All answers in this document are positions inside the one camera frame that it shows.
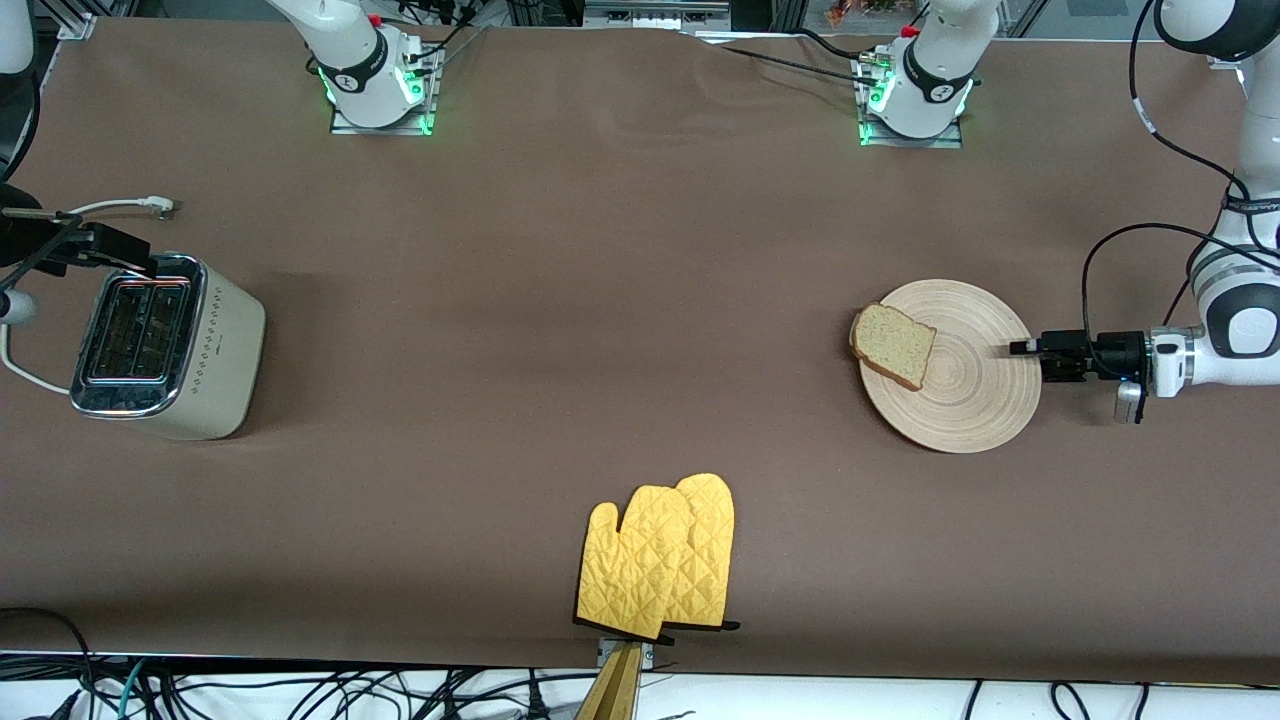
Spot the white toaster power cable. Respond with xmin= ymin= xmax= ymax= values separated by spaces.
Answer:
xmin=0 ymin=196 xmax=176 ymax=394

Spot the yellow wooden post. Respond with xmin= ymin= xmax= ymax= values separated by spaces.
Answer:
xmin=575 ymin=643 xmax=643 ymax=720

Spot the yellow quilted oven mitt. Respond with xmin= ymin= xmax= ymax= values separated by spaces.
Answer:
xmin=575 ymin=486 xmax=693 ymax=642
xmin=660 ymin=473 xmax=741 ymax=633

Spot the small metal post bracket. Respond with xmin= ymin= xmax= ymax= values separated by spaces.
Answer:
xmin=597 ymin=638 xmax=656 ymax=671

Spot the grey power strip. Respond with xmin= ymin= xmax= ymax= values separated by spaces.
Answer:
xmin=583 ymin=0 xmax=733 ymax=29

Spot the teal cable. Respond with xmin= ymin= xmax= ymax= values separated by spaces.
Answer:
xmin=115 ymin=658 xmax=151 ymax=720

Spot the cream and chrome toaster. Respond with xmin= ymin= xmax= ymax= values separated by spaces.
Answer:
xmin=70 ymin=253 xmax=267 ymax=441

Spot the round light wooden plate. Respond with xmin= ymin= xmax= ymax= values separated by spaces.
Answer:
xmin=858 ymin=279 xmax=1042 ymax=454

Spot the orange leafy object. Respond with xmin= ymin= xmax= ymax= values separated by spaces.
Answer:
xmin=825 ymin=0 xmax=906 ymax=26

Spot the brown bread slice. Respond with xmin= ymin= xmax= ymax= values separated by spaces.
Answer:
xmin=849 ymin=303 xmax=938 ymax=392

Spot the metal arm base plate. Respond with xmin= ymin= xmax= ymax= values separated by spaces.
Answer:
xmin=858 ymin=55 xmax=966 ymax=149
xmin=330 ymin=45 xmax=439 ymax=136

